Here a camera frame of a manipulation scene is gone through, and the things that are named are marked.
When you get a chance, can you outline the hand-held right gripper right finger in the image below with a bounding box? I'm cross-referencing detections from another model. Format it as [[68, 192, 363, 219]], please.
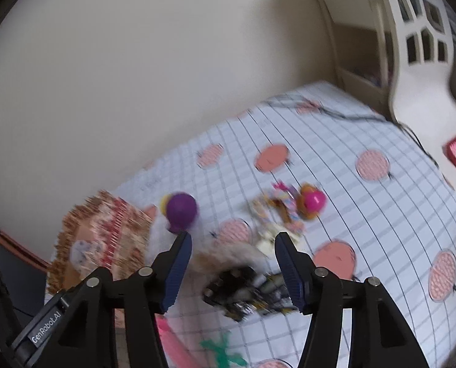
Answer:
[[276, 232, 430, 368]]

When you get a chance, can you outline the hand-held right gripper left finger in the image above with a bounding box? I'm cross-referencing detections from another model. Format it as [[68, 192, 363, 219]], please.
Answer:
[[52, 232, 193, 368]]

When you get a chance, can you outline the black toy car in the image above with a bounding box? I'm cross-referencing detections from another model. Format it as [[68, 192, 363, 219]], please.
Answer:
[[202, 264, 301, 320]]

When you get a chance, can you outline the purple and yellow squishy toy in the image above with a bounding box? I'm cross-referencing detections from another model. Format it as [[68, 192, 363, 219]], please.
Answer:
[[160, 192, 199, 234]]

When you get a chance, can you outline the pastel colourful toy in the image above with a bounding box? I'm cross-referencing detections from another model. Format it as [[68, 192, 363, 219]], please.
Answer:
[[249, 181, 307, 235]]

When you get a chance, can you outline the floral print paper box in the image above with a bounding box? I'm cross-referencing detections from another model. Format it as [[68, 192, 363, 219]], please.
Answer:
[[46, 191, 157, 300]]

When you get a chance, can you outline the desktop with fruit-print grid cloth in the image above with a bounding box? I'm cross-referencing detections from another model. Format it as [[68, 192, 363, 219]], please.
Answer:
[[50, 80, 456, 368]]

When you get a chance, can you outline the cream fluffy toy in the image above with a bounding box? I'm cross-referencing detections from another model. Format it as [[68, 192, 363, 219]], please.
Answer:
[[195, 238, 267, 277]]

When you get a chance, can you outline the pink and orange ball toy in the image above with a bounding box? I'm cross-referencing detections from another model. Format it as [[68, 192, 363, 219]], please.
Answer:
[[296, 184, 327, 215]]

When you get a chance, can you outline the pink stick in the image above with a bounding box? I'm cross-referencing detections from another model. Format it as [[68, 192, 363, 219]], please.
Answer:
[[155, 307, 200, 368]]

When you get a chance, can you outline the green plastic toy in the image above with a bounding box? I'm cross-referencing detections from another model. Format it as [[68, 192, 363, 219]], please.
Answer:
[[199, 333, 249, 368]]

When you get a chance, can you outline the white shelf unit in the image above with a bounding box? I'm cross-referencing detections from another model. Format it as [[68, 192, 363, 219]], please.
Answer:
[[289, 0, 391, 110]]

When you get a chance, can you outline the white lattice chair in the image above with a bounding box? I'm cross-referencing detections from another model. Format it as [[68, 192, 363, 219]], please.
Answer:
[[374, 0, 456, 125]]

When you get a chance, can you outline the dark door with orange frame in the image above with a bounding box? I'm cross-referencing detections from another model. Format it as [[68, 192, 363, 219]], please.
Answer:
[[0, 211, 52, 368]]

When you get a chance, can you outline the black cable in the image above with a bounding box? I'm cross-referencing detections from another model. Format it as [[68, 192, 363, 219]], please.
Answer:
[[266, 98, 439, 169]]

